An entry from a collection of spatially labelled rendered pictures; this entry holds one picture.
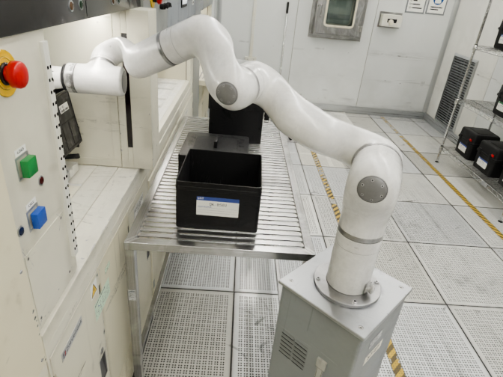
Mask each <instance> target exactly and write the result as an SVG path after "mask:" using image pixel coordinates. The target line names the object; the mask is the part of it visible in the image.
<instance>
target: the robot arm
mask: <svg viewBox="0 0 503 377"><path fill-rule="evenodd" d="M192 58H197V59H198V60H199V61H200V64H201V68H202V71H203V74H204V81H205V83H206V86H207V90H208V91H209V93H210V95H211V96H212V98H214V100H215V101H216V102H217V103H218V104H220V106H222V107H223V108H226V109H227V110H231V111H238V110H241V109H244V108H246V107H247V106H249V105H251V104H252V103H254V104H256V105H259V106H260V107H261V108H262V109H263V110H264V111H265V112H266V114H267V115H268V116H269V118H270V119H271V120H272V122H273V123H274V124H275V126H276V127H277V128H278V129H279V130H280V131H281V132H282V133H284V134H285V135H286V136H287V137H289V138H291V139H292V140H294V141H295V142H297V143H298V144H300V145H302V146H303V147H305V148H307V149H309V150H311V151H313V152H315V153H318V154H320V155H323V156H327V157H329V158H332V159H336V160H338V161H339V162H342V163H344V164H345V165H347V166H349V167H350V171H349V173H348V176H347V181H346V185H345V188H344V196H343V201H342V208H341V215H340V218H339V222H338V229H337V232H336V235H335V241H334V245H333V249H332V255H331V258H330V261H329V262H326V263H323V264H321V265H320V266H318V267H317V269H316V270H315V273H314V284H315V286H316V288H317V289H318V291H319V292H320V293H321V294H322V295H323V296H324V297H325V298H327V299H328V300H330V301H332V302H334V303H336V304H339V305H341V306H344V307H350V308H364V307H369V306H371V305H373V304H375V303H376V302H377V301H378V299H379V297H380V294H381V286H380V284H379V281H378V280H377V279H376V277H375V276H374V275H373V271H374V267H375V264H376V261H377V257H378V254H379V250H380V247H381V244H382V240H383V237H384V234H385V230H386V227H387V224H388V220H389V219H390V217H391V215H392V213H393V211H394V208H395V206H396V204H397V200H398V198H399V194H400V188H401V183H402V176H403V157H402V154H401V152H400V150H399V149H398V147H397V146H396V145H395V144H394V143H392V142H391V141H390V140H388V139H387V138H384V137H382V136H381V135H378V134H376V133H374V132H371V131H368V130H366V129H363V128H360V127H358V126H354V125H352V124H349V123H346V122H343V121H342V120H339V119H337V118H335V117H333V116H331V115H330V114H328V113H326V112H325V111H323V110H322V109H320V108H318V107H316V106H315V105H314V104H312V103H311V102H309V101H307V100H306V99H305V98H303V97H302V96H301V95H299V94H298V93H297V92H296V91H295V90H294V89H293V88H292V87H291V86H290V85H289V84H288V83H287V81H286V80H285V79H284V78H283V77H282V76H281V75H280V74H279V73H278V72H277V71H275V70H274V69H273V68H271V67H270V66H268V65H266V64H264V63H262V62H259V61H247V62H244V63H241V64H239V63H238V62H237V59H236V57H235V54H234V44H233V41H232V39H231V36H230V35H229V33H228V31H227V30H226V28H225V27H224V26H223V25H222V24H221V23H220V22H219V21H217V20H216V19H214V18H213V17H211V16H208V15H204V14H199V15H195V16H191V17H189V18H188V19H185V20H183V21H181V22H179V23H177V24H175V25H173V26H170V27H168V28H166V29H164V30H162V31H160V32H158V33H156V34H154V35H152V36H150V37H148V38H146V39H144V40H142V41H141V42H139V43H137V44H134V43H133V42H131V41H130V40H128V39H126V38H124V37H113V38H111V39H108V40H106V41H104V42H102V43H101V44H99V45H98V46H96V47H95V48H94V50H93V52H92V53H91V58H90V61H89V62H88V63H86V64H79V63H70V62H69V63H67V64H63V66H62V67H59V66H52V77H53V82H54V87H55V89H56V88H63V89H65V90H66V91H68V92H70V93H78V94H98V95H108V96H124V95H125V93H126V88H127V77H126V71H127V72H128V73H129V74H130V75H131V76H132V77H135V78H138V79H141V78H146V77H148V76H152V75H154V74H156V73H159V72H161V71H163V70H167V69H168V68H171V67H174V66H176V65H178V64H181V63H183V62H185V61H188V60H190V59H192ZM121 62H124V66H125V68H126V70H125V69H124V68H123V67H118V65H119V63H121Z"/></svg>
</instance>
